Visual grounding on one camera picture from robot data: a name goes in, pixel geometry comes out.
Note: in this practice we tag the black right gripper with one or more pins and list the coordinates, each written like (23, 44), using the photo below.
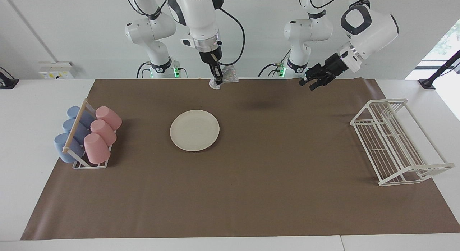
(210, 57)

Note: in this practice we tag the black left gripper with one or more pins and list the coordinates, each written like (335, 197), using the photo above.
(330, 67)

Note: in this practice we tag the silver mesh sponge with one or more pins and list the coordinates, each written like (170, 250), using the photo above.
(230, 73)

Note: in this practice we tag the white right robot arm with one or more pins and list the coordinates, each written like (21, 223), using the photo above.
(196, 13)

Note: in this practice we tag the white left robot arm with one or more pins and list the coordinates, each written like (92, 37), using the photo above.
(373, 28)

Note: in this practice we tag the cream round plate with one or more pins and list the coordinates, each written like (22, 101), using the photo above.
(194, 130)

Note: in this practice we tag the pink plastic cup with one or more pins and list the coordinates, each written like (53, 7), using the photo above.
(109, 117)
(104, 132)
(97, 150)

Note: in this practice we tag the brown table mat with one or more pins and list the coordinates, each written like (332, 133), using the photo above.
(251, 190)

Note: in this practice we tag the blue plastic cup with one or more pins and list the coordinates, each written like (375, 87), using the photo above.
(64, 150)
(73, 130)
(84, 118)

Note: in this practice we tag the black table clamp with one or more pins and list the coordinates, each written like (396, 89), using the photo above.
(7, 82)

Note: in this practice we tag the black camera stand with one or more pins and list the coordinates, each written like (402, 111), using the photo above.
(429, 82)

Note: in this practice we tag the white wall socket box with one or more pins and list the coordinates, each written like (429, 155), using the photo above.
(57, 70)

